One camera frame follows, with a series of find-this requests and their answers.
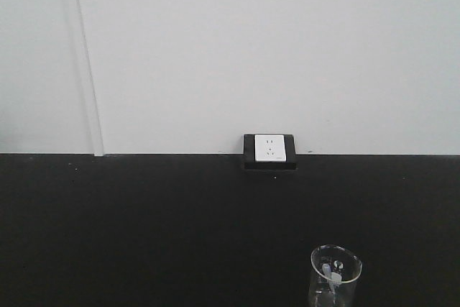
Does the black socket mounting box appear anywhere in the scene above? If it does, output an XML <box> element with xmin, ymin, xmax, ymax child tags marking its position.
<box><xmin>243</xmin><ymin>134</ymin><xmax>297</xmax><ymax>171</ymax></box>

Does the clear glass beaker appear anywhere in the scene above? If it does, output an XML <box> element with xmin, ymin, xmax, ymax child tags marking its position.
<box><xmin>308</xmin><ymin>244</ymin><xmax>363</xmax><ymax>307</ymax></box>

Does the white wall power socket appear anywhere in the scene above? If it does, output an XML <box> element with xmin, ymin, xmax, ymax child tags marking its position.
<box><xmin>254</xmin><ymin>134</ymin><xmax>287</xmax><ymax>162</ymax></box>

